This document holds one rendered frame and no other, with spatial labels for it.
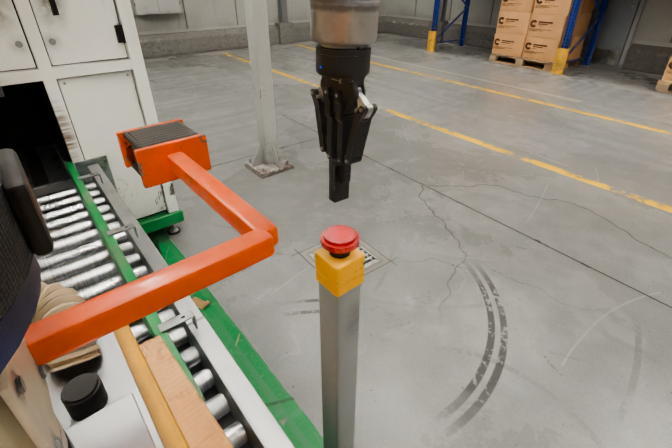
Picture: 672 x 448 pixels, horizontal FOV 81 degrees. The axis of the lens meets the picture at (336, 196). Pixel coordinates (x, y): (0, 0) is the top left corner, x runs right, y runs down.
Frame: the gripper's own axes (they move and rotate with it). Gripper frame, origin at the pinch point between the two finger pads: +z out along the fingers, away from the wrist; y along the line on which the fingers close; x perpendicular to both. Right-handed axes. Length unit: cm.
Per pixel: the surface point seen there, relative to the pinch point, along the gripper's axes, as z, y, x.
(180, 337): 62, 44, 21
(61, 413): 3.7, -15.6, 40.2
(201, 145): -8.9, 3.6, 19.8
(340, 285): 19.6, -2.5, 1.0
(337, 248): 12.1, -1.5, 1.2
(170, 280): -8.2, -19.5, 30.8
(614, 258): 109, 2, -207
